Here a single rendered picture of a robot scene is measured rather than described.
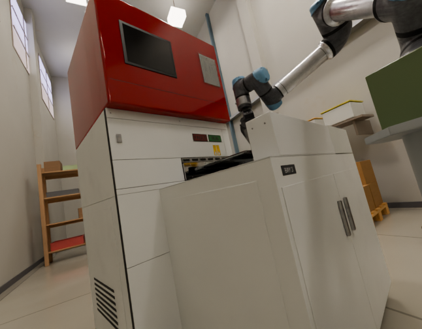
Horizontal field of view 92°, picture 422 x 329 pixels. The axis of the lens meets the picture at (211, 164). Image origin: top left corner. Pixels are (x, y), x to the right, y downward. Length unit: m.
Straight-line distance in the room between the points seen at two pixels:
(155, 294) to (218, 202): 0.53
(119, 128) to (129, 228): 0.45
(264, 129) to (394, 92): 0.33
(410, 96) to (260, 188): 0.42
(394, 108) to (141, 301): 1.08
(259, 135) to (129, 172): 0.61
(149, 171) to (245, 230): 0.57
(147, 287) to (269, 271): 0.56
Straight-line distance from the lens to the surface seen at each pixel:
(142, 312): 1.05
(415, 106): 0.70
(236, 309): 0.82
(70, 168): 5.36
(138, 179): 1.00
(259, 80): 1.04
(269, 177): 0.58
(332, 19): 1.10
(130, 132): 1.05
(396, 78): 0.72
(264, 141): 0.66
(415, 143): 0.69
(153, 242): 1.02
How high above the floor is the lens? 0.75
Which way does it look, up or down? 8 degrees up
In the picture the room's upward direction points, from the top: 11 degrees counter-clockwise
